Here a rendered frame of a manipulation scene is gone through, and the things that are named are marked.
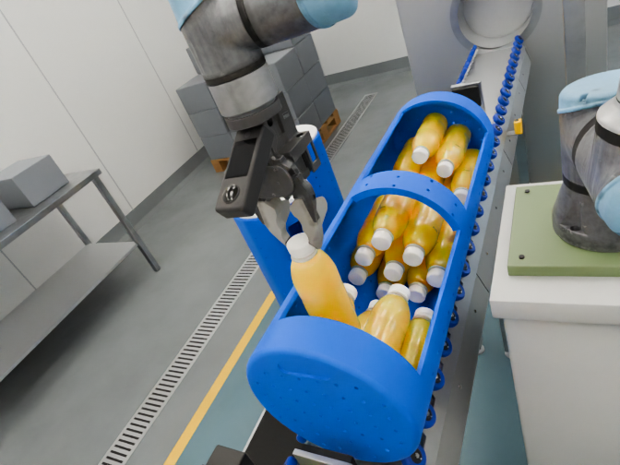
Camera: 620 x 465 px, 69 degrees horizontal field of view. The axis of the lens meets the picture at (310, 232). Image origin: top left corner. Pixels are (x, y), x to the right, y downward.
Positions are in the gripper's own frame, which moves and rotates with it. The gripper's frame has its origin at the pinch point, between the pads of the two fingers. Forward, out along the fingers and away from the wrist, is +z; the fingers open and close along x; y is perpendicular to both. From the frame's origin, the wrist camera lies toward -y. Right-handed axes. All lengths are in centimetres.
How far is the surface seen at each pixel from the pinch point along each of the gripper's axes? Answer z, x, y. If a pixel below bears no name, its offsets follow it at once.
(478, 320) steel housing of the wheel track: 47, -14, 30
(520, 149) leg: 88, -7, 186
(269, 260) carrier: 48, 57, 51
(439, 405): 40.5, -11.4, 3.6
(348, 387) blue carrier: 16.5, -6.4, -10.9
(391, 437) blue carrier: 27.5, -9.8, -10.9
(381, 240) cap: 17.5, -0.5, 22.9
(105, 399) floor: 133, 199, 28
